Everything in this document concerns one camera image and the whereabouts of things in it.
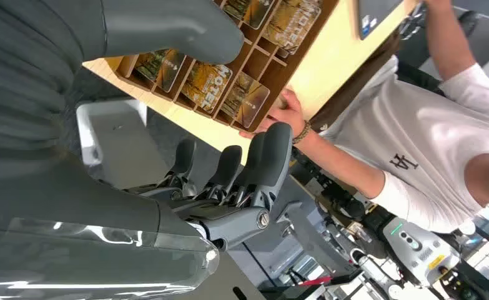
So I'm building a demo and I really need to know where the autumn forest key card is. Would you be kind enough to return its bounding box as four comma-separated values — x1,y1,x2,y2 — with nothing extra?
222,0,276,30
180,61,234,114
220,71,270,129
134,49,186,94
262,0,323,56

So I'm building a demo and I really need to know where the person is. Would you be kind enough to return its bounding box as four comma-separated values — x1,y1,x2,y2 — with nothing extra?
239,0,489,235

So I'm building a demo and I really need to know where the grey laptop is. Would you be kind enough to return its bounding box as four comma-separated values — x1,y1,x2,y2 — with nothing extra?
355,0,407,41

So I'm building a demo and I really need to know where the red barrier belt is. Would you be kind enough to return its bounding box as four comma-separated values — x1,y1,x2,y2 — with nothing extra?
297,276,333,288

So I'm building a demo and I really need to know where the white device with green light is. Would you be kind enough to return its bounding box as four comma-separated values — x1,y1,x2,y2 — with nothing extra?
382,217,462,288

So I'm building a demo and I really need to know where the braided wrist bracelet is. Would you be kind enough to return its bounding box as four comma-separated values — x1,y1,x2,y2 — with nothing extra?
292,120,312,146

